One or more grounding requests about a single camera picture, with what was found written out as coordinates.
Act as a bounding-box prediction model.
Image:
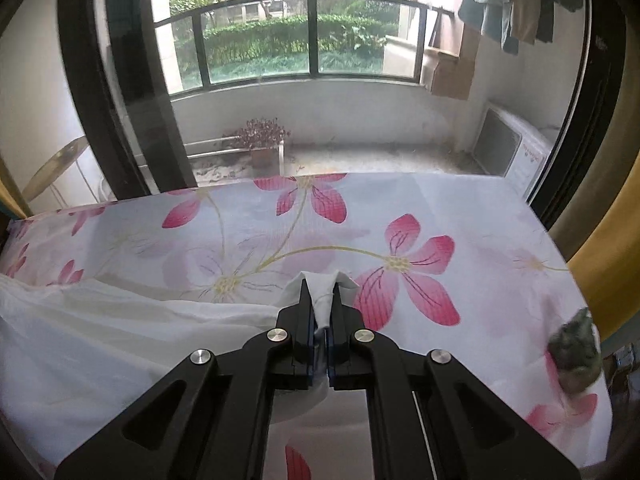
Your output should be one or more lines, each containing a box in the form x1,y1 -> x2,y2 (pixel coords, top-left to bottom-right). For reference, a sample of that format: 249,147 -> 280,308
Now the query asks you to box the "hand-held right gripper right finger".
325,280 -> 583,480

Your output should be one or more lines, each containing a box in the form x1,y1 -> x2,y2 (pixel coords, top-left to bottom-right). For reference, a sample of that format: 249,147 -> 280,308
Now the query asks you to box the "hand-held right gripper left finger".
54,280 -> 317,480

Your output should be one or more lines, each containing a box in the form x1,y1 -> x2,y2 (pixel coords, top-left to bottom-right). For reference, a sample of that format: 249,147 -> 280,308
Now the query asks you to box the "large white garment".
0,269 -> 361,466

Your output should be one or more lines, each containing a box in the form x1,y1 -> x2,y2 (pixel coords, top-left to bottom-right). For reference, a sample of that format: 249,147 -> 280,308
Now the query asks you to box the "floral bed sheet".
0,172 -> 613,480

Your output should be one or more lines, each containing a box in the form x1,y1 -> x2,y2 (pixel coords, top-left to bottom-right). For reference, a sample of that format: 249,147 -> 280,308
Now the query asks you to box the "white plant stand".
185,135 -> 286,178

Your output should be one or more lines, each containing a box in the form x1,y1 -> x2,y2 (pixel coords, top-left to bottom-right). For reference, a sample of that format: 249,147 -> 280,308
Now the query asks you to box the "potted plant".
234,117 -> 292,171

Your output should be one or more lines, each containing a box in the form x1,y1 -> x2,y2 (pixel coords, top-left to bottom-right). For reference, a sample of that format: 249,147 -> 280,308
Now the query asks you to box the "grey-green lumpy object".
547,307 -> 603,393

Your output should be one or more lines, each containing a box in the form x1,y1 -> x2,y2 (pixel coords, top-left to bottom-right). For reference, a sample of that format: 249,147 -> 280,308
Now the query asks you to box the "white appliance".
472,102 -> 561,196

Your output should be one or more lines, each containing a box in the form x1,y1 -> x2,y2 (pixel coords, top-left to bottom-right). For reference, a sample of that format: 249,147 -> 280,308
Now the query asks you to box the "yellow curtain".
0,155 -> 33,221
567,150 -> 640,343

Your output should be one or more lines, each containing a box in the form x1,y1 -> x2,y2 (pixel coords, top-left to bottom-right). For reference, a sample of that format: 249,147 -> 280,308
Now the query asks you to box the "flat cardboard piece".
422,25 -> 481,101

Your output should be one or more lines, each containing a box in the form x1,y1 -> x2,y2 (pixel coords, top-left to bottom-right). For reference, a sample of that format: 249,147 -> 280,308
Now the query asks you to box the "golden round disc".
20,135 -> 91,201

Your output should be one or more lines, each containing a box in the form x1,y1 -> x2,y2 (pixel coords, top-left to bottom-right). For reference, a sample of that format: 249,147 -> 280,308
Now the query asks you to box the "dark metal window railing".
152,0 -> 461,96

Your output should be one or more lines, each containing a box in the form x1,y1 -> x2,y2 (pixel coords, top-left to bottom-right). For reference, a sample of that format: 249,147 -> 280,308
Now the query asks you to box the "hanging beige garment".
510,0 -> 551,46

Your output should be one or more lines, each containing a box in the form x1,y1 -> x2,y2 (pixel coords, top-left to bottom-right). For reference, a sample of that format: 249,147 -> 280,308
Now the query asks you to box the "dark sliding door frame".
530,0 -> 628,233
57,0 -> 198,201

